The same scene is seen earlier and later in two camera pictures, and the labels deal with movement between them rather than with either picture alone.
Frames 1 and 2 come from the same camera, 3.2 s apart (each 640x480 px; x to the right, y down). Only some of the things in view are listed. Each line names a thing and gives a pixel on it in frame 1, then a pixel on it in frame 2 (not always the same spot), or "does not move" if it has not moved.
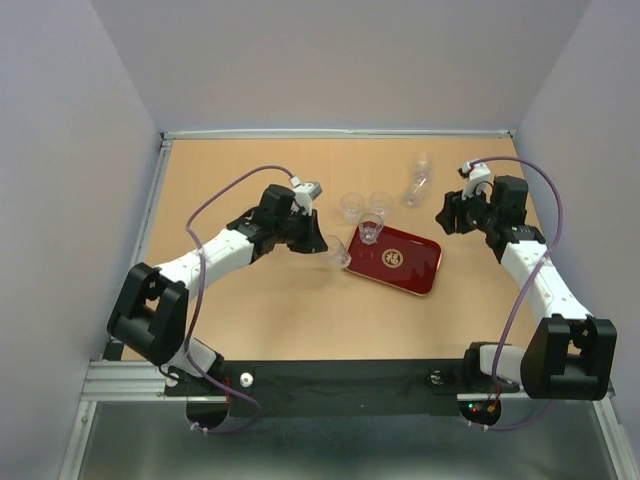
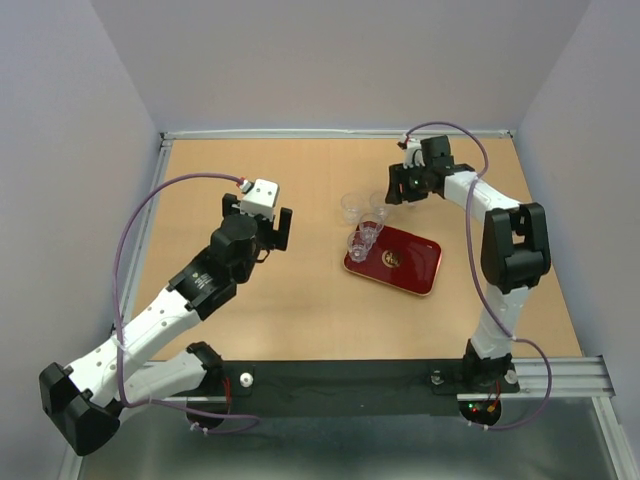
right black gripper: (454, 205) to (397, 174)
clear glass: (352, 204) does not move
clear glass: (370, 226) does not move
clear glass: (337, 254) to (358, 246)
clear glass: (381, 202) does not move
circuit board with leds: (482, 412) does not move
